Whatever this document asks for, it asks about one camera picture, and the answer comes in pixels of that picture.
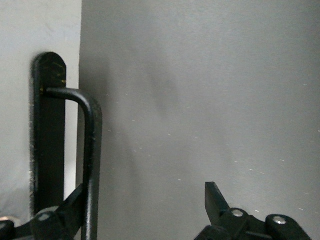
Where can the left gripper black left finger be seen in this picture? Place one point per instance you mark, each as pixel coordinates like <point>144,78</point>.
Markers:
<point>50,225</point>

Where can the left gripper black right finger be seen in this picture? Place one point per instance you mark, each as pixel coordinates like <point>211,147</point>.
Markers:
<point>225,225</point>

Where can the wooden drawer with white front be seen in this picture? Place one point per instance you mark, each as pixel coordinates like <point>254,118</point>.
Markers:
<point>15,125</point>

